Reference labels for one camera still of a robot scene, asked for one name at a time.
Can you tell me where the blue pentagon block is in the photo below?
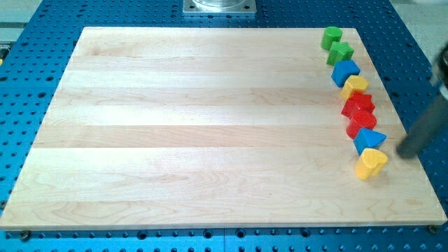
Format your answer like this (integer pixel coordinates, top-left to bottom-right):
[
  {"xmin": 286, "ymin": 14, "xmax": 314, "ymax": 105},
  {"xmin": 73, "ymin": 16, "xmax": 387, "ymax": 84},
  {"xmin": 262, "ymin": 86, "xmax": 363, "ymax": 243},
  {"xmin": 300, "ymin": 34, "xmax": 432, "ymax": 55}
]
[{"xmin": 331, "ymin": 59, "xmax": 361, "ymax": 88}]

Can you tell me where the yellow hexagon block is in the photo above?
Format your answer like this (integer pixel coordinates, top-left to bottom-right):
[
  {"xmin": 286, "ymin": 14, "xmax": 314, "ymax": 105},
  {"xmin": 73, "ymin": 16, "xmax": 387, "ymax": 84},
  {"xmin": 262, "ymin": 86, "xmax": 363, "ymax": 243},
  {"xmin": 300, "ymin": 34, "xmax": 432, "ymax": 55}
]
[{"xmin": 341, "ymin": 75, "xmax": 370, "ymax": 100}]

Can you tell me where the red star block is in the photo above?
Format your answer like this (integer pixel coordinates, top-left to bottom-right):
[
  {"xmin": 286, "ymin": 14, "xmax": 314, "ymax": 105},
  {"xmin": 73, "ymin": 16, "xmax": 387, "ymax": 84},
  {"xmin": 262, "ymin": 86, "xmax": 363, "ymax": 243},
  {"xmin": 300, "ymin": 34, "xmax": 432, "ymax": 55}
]
[{"xmin": 341, "ymin": 91, "xmax": 375, "ymax": 118}]

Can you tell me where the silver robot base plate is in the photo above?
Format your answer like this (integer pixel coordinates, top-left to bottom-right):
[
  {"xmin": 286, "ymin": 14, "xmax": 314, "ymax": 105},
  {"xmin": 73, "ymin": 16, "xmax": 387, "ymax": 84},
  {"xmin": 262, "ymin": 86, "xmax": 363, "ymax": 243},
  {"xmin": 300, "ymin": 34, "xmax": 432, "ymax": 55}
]
[{"xmin": 183, "ymin": 0, "xmax": 257, "ymax": 14}]

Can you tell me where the green star block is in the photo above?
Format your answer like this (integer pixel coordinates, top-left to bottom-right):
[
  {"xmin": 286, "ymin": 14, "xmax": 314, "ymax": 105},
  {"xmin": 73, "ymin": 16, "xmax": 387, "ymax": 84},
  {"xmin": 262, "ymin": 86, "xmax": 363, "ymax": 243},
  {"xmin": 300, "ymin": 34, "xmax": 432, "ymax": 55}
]
[{"xmin": 326, "ymin": 41, "xmax": 354, "ymax": 66}]

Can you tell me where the red cylinder block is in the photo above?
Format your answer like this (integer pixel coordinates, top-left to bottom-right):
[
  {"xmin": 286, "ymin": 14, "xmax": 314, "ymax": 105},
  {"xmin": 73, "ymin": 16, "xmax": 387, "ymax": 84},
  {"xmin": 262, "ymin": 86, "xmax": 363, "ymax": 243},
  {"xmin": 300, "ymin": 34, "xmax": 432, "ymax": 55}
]
[{"xmin": 346, "ymin": 111, "xmax": 377, "ymax": 139}]

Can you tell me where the light wooden board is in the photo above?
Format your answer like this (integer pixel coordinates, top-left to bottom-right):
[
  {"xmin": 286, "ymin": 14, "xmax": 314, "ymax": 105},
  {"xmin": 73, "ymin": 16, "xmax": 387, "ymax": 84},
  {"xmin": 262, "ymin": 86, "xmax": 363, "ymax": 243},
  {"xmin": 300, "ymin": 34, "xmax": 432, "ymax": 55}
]
[{"xmin": 1, "ymin": 27, "xmax": 447, "ymax": 230}]

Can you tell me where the blue perforated metal table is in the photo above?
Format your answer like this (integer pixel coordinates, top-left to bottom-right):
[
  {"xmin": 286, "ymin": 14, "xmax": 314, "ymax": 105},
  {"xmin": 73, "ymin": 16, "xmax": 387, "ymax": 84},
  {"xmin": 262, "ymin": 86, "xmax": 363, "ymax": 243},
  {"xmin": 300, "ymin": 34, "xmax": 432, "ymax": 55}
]
[{"xmin": 1, "ymin": 1, "xmax": 447, "ymax": 251}]

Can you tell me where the yellow heart block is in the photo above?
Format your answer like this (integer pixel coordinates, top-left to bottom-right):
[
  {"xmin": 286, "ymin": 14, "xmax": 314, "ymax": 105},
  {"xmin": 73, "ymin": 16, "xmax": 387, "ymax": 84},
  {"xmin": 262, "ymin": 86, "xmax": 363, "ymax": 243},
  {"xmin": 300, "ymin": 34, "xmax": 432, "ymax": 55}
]
[{"xmin": 354, "ymin": 148, "xmax": 389, "ymax": 180}]

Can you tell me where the green cylinder block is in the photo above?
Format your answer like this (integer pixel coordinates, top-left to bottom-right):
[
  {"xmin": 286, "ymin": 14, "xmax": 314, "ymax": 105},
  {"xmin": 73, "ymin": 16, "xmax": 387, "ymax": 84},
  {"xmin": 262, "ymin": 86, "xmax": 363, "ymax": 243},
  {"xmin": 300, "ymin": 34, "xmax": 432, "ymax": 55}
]
[{"xmin": 321, "ymin": 26, "xmax": 343, "ymax": 50}]

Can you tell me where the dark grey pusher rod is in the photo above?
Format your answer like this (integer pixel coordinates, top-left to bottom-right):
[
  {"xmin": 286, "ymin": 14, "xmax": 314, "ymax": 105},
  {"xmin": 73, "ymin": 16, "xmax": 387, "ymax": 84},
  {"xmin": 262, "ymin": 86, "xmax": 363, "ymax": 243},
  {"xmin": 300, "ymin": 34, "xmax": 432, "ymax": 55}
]
[{"xmin": 396, "ymin": 95, "xmax": 447, "ymax": 159}]

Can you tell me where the blue triangle block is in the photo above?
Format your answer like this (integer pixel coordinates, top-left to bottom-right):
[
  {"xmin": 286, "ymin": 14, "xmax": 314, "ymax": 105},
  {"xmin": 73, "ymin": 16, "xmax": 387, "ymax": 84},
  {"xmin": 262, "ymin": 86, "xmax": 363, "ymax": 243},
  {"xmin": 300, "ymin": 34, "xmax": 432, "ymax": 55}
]
[{"xmin": 353, "ymin": 127, "xmax": 386, "ymax": 155}]

